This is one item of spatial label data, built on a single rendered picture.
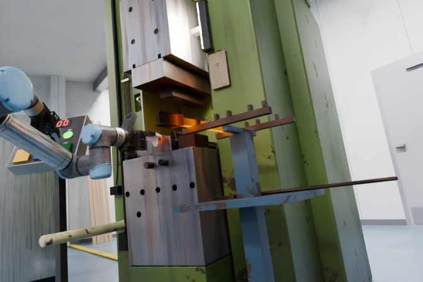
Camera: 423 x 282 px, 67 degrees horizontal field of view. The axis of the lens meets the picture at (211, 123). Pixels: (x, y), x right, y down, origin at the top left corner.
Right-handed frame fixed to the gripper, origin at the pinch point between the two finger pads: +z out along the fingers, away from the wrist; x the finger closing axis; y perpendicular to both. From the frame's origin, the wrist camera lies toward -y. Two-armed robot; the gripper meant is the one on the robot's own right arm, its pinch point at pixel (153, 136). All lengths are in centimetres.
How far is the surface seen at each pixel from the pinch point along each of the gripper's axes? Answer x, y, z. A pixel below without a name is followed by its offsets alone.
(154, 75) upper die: 1.7, -29.3, 2.6
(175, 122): 34.0, 4.7, -29.5
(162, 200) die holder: 5.0, 27.9, -3.3
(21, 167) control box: -62, 5, -23
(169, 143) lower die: 6.3, 4.2, 2.7
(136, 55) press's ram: -8.5, -42.9, 2.6
